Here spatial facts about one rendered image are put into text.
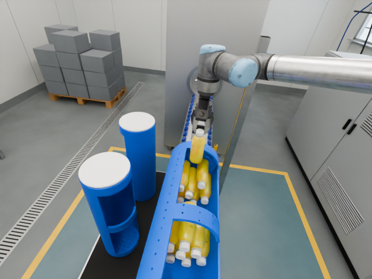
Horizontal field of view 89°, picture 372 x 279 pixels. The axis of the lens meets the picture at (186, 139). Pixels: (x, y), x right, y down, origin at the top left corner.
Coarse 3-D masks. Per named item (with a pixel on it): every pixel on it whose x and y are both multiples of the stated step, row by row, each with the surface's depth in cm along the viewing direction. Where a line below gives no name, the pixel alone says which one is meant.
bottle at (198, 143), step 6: (192, 138) 91; (198, 138) 88; (204, 138) 90; (192, 144) 91; (198, 144) 89; (204, 144) 91; (192, 150) 93; (198, 150) 91; (192, 156) 95; (198, 156) 94; (192, 162) 97; (198, 162) 96
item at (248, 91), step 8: (264, 40) 119; (256, 48) 126; (264, 48) 122; (256, 80) 134; (248, 88) 138; (248, 96) 142; (240, 104) 150; (248, 104) 146; (240, 112) 151; (240, 120) 155; (240, 128) 159; (232, 136) 165; (232, 144) 170; (232, 152) 176; (224, 160) 185; (224, 168) 189; (224, 176) 196
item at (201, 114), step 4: (200, 96) 78; (204, 96) 78; (208, 96) 78; (200, 100) 77; (204, 100) 78; (208, 100) 78; (200, 104) 77; (204, 104) 77; (208, 104) 77; (200, 108) 76; (204, 108) 76; (208, 108) 76; (196, 112) 76; (200, 112) 75; (204, 112) 75; (196, 116) 75; (200, 116) 75; (204, 116) 75; (200, 120) 76; (204, 120) 75
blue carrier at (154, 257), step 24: (168, 168) 97; (216, 168) 110; (168, 192) 81; (216, 192) 97; (168, 216) 70; (192, 216) 69; (216, 216) 86; (168, 240) 63; (216, 240) 75; (144, 264) 61; (168, 264) 80; (192, 264) 81; (216, 264) 71
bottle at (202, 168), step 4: (204, 160) 109; (200, 164) 107; (204, 164) 106; (208, 164) 109; (200, 168) 104; (204, 168) 104; (208, 168) 107; (200, 172) 102; (204, 172) 102; (196, 176) 102; (200, 176) 100; (204, 176) 100; (200, 180) 99; (204, 180) 99
